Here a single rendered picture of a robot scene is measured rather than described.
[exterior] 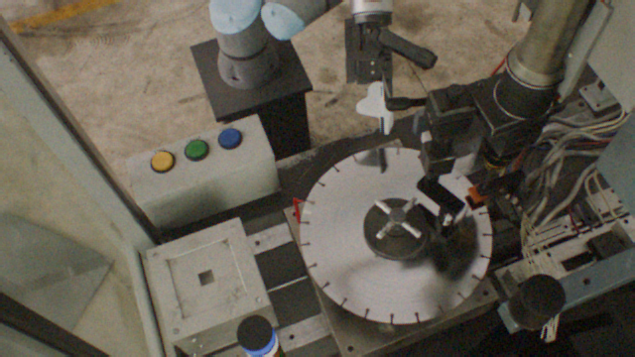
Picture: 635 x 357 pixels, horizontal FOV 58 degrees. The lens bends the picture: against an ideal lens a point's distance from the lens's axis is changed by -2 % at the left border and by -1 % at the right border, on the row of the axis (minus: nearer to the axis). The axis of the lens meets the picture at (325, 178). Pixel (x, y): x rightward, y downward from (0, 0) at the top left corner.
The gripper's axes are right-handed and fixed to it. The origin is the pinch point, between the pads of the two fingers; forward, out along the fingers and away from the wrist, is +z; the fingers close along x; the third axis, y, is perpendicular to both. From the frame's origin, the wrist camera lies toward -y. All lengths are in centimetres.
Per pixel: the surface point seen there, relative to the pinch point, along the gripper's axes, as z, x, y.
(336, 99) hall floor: -11, -127, 8
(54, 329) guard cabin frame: 18, 50, 39
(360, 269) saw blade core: 23.1, 10.9, 6.5
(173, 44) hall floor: -40, -146, 77
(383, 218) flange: 15.2, 8.4, 2.2
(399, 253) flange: 20.8, 10.5, -0.1
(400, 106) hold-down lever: -3.1, 25.3, 0.6
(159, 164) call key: 4.9, -6.5, 44.3
